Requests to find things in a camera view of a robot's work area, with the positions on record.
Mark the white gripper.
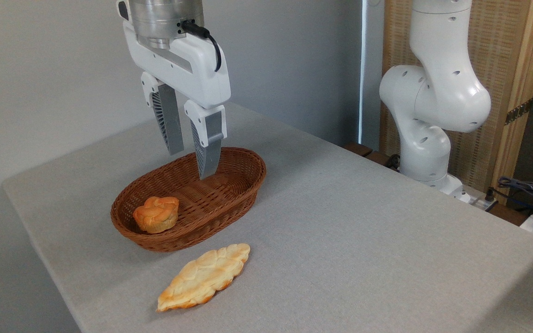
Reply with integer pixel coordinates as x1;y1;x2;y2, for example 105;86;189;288
123;22;232;181

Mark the bundle of black cables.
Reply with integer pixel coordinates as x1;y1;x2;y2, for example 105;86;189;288
497;176;533;219

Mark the woven wood-framed folding screen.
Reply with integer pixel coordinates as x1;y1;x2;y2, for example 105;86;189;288
380;0;533;205

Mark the brown oval wicker basket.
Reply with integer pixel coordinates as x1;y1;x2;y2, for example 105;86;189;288
111;147;267;253

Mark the pale leaf-shaped bread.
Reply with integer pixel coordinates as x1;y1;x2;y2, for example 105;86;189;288
156;243;252;313

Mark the orange round bread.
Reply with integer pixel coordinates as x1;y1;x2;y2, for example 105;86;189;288
132;196;180;234

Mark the white vertical wall trim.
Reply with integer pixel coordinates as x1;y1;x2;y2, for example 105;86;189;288
359;0;369;144

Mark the dark metal screen hinge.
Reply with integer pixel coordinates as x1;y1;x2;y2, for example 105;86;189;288
505;98;533;126

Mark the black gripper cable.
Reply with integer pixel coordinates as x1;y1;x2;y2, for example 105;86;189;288
180;19;223;73

